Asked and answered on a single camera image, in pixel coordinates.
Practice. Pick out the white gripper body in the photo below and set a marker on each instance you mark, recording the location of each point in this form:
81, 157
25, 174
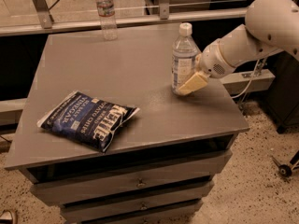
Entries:
212, 61

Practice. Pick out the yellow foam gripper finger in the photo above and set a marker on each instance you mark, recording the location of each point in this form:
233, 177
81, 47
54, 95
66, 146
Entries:
196, 82

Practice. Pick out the blue label plastic bottle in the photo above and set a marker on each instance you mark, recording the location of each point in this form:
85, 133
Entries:
184, 51

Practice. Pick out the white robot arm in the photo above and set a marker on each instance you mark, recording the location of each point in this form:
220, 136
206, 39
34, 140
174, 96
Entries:
270, 26

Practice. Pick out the clear plastic water bottle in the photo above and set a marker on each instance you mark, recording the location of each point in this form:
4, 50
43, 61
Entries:
106, 13

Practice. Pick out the black cart base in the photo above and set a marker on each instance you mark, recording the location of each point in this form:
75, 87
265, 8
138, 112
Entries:
282, 98

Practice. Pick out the grey drawer cabinet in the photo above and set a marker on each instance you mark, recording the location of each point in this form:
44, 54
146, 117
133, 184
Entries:
161, 161

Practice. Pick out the blue kettle chips bag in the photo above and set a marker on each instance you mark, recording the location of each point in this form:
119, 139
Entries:
89, 121

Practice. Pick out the black caster wheel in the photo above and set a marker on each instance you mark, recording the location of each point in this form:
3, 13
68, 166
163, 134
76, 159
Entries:
283, 169

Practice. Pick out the metal railing frame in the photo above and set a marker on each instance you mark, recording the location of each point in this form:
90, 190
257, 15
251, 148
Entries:
31, 17

